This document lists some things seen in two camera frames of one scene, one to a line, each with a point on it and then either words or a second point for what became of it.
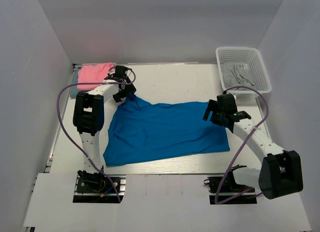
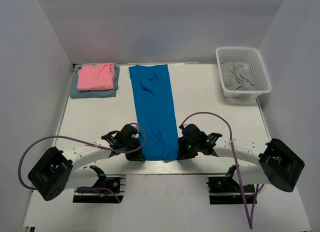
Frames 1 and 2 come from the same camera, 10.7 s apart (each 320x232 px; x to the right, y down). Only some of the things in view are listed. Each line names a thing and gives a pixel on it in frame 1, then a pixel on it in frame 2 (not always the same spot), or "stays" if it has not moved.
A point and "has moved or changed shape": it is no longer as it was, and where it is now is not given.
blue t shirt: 140,132 has moved or changed shape
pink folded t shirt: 95,73 stays
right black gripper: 213,112 to 185,151
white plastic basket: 242,66 stays
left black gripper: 124,92 to 136,152
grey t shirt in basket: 236,75 stays
